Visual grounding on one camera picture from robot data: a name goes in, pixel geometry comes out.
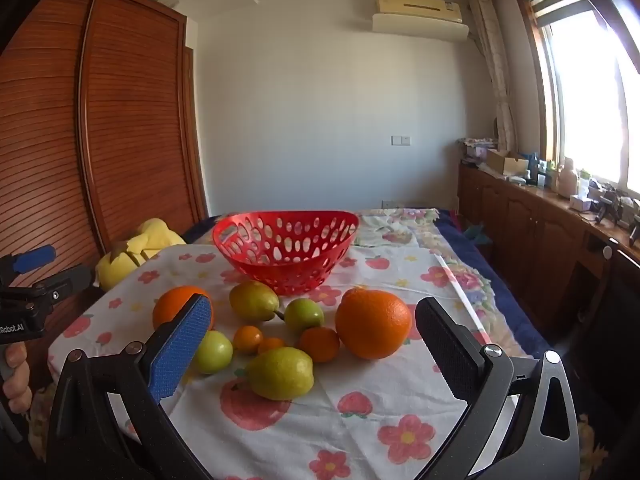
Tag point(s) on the black tool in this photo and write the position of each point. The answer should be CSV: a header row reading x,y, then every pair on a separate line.
x,y
607,205

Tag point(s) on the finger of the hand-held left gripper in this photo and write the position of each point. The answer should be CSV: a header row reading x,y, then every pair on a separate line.
x,y
32,258
70,278

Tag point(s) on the person's left hand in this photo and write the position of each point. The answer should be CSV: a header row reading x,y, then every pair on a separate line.
x,y
17,385

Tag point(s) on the wooden framed window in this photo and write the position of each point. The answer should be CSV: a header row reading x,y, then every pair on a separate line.
x,y
590,100

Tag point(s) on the small green apple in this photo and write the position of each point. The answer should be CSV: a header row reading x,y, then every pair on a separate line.
x,y
215,352
303,315

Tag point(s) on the white wall switch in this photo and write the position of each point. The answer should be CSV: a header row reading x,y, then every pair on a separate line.
x,y
401,140

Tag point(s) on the teal cloth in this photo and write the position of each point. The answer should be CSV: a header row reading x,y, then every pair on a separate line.
x,y
475,233

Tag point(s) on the patterned beige curtain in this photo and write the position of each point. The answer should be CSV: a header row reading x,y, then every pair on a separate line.
x,y
495,75

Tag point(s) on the white flower print tablecloth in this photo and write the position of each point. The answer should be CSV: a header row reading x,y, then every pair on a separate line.
x,y
350,435

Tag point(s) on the wooden cabinet counter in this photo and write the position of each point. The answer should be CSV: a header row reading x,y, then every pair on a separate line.
x,y
525,230

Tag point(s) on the white wall air conditioner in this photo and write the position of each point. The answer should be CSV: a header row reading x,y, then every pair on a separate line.
x,y
420,17

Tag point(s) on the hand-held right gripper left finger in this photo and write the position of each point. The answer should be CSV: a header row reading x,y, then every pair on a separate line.
x,y
180,350

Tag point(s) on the yellow plush toy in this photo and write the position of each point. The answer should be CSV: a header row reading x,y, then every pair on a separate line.
x,y
135,250

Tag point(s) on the floral bedsheet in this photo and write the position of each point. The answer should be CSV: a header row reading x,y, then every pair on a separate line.
x,y
400,230

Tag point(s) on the medium tangerine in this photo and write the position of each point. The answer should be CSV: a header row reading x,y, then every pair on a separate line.
x,y
320,344

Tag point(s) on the yellow-green lemon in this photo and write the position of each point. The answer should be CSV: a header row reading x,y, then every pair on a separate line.
x,y
281,372

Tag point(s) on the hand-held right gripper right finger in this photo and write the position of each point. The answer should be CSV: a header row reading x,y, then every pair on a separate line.
x,y
447,355

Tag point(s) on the pale pink bottle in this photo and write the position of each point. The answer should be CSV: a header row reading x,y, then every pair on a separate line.
x,y
566,180

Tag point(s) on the brown wooden wardrobe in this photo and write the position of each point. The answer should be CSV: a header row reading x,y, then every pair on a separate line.
x,y
130,110

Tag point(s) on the large orange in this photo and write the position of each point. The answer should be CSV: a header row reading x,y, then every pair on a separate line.
x,y
167,307
372,322

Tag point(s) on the wall power socket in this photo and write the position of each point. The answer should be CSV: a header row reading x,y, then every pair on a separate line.
x,y
392,204

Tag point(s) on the red perforated plastic basket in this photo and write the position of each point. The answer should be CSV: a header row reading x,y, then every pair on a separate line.
x,y
285,260

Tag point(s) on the yellow pear with stem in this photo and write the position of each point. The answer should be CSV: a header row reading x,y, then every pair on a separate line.
x,y
252,300

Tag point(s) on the small white box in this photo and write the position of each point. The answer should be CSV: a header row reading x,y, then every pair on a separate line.
x,y
580,203

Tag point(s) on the open cardboard box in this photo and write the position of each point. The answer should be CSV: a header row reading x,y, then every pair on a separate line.
x,y
505,162

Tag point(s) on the small tangerine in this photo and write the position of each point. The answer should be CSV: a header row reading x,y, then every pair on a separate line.
x,y
272,345
247,338

